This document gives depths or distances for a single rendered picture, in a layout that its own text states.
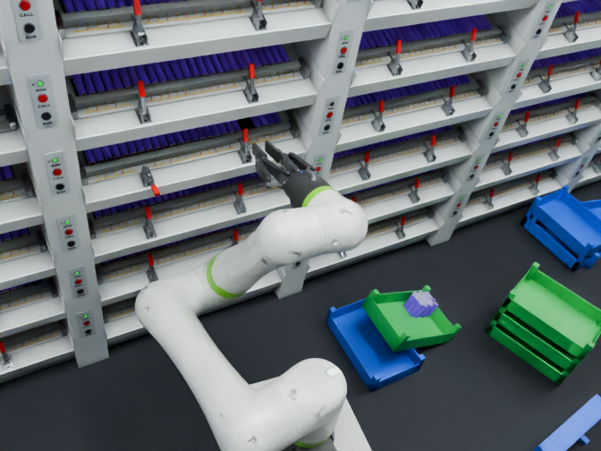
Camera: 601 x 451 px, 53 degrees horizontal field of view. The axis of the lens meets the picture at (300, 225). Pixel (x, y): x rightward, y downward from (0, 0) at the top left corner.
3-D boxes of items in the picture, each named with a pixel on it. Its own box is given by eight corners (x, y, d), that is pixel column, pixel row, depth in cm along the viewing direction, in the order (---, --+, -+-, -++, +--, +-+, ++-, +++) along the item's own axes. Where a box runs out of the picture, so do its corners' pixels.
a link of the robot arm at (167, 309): (237, 490, 119) (128, 318, 152) (304, 449, 127) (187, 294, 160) (237, 455, 111) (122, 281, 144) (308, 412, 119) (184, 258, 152)
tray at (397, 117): (486, 116, 201) (509, 89, 190) (331, 154, 176) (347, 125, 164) (455, 69, 208) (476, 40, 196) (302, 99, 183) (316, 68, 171)
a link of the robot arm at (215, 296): (199, 316, 157) (181, 273, 158) (242, 297, 163) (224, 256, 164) (220, 304, 141) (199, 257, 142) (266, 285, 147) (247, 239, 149)
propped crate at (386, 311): (416, 299, 226) (427, 285, 222) (448, 342, 214) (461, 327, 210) (360, 304, 206) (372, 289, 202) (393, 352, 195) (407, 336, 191)
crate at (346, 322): (419, 370, 205) (426, 358, 199) (370, 392, 196) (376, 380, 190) (372, 303, 221) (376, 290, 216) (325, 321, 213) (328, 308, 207)
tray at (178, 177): (302, 160, 172) (312, 141, 164) (85, 213, 147) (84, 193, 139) (275, 105, 179) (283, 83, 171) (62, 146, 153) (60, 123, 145)
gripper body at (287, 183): (289, 210, 135) (270, 191, 141) (322, 201, 138) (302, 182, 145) (290, 181, 130) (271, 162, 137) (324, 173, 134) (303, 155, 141)
